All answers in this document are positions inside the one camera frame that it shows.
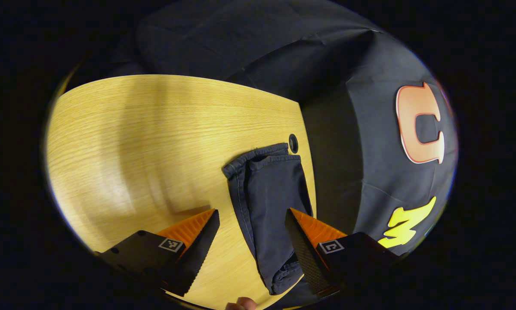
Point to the black jeans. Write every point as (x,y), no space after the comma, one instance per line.
(270,193)

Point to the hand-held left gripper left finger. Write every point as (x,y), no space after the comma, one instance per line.
(197,254)

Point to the black backdrop cloth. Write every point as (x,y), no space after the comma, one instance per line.
(348,150)

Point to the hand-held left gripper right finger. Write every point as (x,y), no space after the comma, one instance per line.
(309,258)

